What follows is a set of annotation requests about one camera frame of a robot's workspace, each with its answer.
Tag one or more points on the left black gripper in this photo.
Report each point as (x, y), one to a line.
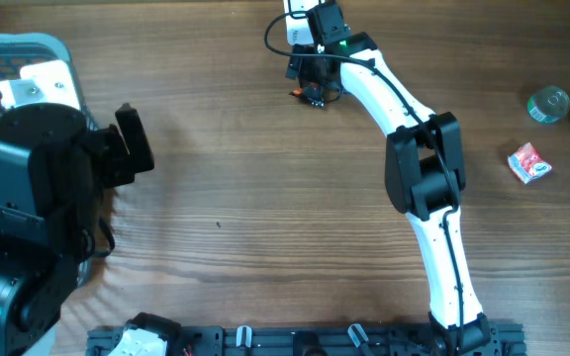
(120, 167)

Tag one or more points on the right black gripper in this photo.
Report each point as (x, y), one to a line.
(305, 71)

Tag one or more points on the black hex wrench packet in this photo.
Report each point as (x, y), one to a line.
(312, 94)

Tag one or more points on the red snack packet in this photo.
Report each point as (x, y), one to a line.
(527, 165)

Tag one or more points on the silver tin can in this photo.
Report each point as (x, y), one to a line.
(549, 105)

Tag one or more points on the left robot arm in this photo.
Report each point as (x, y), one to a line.
(54, 172)

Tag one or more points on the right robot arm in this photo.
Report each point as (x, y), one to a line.
(424, 166)

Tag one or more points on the white barcode scanner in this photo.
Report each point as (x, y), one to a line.
(298, 30)

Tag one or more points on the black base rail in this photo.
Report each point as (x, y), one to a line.
(394, 340)

